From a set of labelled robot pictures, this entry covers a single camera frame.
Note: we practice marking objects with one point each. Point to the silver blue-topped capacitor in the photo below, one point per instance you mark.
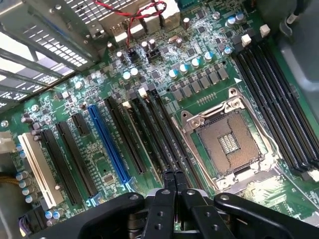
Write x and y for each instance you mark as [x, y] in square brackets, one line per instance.
[173, 74]
[208, 56]
[134, 71]
[183, 68]
[195, 62]
[126, 75]

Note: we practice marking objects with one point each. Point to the green motherboard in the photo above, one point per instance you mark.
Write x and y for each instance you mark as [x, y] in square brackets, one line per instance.
[159, 62]

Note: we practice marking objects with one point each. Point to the short black expansion slot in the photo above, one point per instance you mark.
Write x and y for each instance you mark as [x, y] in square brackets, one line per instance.
[80, 124]

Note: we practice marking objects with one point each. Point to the grey metal PC case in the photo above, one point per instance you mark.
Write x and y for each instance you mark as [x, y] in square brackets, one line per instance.
[45, 37]

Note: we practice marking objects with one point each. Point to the black RAM slot white latch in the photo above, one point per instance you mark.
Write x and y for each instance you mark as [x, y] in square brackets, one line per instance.
[284, 99]
[294, 97]
[264, 109]
[272, 104]
[162, 132]

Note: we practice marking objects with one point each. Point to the long black expansion slot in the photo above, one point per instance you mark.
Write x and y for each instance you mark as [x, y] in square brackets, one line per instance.
[76, 156]
[125, 134]
[61, 166]

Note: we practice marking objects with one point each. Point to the CPU socket with gold pins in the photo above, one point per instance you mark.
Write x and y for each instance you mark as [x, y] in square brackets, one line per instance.
[229, 142]

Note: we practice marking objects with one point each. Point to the metal rear port block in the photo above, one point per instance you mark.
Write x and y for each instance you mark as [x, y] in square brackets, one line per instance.
[139, 25]

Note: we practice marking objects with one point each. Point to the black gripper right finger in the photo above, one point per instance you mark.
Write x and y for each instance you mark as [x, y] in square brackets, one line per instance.
[199, 219]

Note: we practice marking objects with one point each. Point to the blue expansion slot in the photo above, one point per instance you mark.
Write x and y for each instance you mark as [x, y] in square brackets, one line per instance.
[108, 144]

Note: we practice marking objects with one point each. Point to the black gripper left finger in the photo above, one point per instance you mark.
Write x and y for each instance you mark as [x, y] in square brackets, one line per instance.
[159, 214]

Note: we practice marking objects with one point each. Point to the metal CPU socket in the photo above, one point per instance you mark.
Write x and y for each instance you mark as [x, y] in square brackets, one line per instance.
[224, 109]

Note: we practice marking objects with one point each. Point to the white expansion slot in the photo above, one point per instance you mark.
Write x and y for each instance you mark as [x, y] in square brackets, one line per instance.
[40, 169]

